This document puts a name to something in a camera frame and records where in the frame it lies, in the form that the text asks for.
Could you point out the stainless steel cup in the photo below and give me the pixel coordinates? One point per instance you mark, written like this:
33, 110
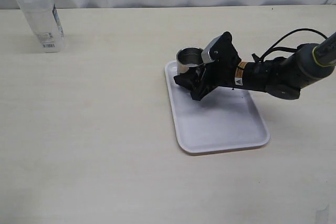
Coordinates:
188, 57

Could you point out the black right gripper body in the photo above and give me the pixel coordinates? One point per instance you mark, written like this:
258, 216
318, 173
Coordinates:
220, 72

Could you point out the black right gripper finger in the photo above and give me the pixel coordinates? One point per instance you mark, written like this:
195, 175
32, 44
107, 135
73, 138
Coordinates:
188, 80

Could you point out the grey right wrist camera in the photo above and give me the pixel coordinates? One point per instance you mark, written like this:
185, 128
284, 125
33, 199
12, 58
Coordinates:
212, 51

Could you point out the white plastic tray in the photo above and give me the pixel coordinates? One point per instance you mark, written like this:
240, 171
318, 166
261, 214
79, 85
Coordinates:
225, 120

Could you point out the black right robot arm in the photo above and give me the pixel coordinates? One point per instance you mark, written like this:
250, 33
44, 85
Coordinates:
281, 72

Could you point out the clear plastic measuring cup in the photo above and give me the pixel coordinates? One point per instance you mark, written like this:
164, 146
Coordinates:
43, 19

